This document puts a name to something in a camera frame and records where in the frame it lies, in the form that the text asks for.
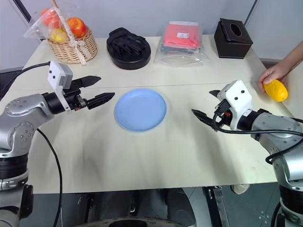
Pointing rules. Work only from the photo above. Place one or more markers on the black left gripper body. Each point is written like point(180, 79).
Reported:
point(73, 94)

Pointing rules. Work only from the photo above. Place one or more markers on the red folded cloth pack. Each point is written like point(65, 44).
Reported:
point(181, 35)

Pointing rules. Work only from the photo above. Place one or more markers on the yellow mango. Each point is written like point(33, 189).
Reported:
point(277, 92)

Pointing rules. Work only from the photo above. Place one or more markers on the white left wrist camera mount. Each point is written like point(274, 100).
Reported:
point(55, 73)

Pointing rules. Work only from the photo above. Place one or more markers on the blue round plate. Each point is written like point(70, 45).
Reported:
point(140, 109)

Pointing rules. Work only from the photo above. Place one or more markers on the metal table leg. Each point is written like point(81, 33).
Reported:
point(219, 208)

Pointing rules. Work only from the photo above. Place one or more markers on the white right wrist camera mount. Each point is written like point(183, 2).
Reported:
point(236, 104)

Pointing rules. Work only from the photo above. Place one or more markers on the black tissue box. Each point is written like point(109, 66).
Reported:
point(233, 45)

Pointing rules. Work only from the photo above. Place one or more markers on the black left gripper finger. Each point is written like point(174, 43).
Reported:
point(101, 98)
point(91, 81)

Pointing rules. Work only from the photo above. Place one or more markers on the clear zip bag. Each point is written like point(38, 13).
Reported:
point(182, 55)

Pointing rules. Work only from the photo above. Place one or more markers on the red apple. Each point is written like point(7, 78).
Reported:
point(77, 27)

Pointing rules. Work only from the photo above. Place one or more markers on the wicker fruit basket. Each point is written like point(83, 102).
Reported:
point(67, 28)

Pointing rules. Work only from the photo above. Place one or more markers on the dark rounded robot base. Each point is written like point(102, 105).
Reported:
point(142, 205)

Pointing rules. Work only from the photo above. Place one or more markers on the orange fruit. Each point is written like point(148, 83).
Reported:
point(50, 17)

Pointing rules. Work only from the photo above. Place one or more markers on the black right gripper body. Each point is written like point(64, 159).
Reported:
point(225, 117)

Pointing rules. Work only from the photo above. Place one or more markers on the bare person forearm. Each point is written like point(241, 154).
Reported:
point(293, 56)

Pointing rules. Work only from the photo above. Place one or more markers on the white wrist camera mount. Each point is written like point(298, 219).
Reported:
point(236, 104)
point(55, 73)

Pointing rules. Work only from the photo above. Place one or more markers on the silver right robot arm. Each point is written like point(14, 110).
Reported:
point(291, 165)

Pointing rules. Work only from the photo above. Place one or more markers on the bare person hand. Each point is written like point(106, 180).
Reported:
point(274, 72)

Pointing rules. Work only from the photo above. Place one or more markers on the woven wicker basket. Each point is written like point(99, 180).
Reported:
point(71, 49)

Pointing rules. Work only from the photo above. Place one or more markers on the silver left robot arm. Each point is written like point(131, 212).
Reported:
point(21, 111)

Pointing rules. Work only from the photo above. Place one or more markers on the clear plastic bag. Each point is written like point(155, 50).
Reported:
point(38, 28)

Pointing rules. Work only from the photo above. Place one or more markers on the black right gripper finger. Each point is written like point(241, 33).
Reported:
point(215, 92)
point(204, 117)

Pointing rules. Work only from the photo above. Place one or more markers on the beige rounded object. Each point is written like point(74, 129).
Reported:
point(240, 188)

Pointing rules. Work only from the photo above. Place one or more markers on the black gloves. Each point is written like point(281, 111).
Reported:
point(125, 42)

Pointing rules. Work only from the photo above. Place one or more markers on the yellow fruit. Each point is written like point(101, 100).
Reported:
point(59, 35)

